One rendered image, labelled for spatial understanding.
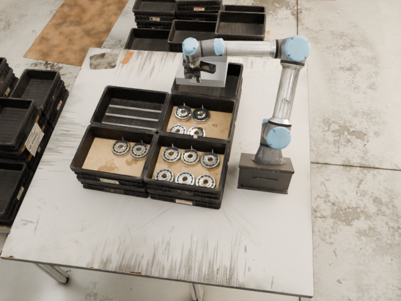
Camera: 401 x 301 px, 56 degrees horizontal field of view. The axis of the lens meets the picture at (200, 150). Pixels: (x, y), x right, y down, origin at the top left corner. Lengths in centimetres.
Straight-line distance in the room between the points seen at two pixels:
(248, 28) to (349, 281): 209
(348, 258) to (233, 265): 110
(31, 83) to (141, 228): 180
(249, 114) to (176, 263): 104
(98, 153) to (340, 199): 178
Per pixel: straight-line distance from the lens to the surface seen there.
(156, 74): 270
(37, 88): 337
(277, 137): 184
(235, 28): 336
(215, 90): 238
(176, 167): 205
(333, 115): 345
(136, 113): 232
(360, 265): 285
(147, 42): 364
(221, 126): 220
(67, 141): 249
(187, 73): 196
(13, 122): 305
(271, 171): 193
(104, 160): 216
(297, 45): 182
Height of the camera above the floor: 257
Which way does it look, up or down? 56 degrees down
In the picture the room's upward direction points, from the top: 5 degrees counter-clockwise
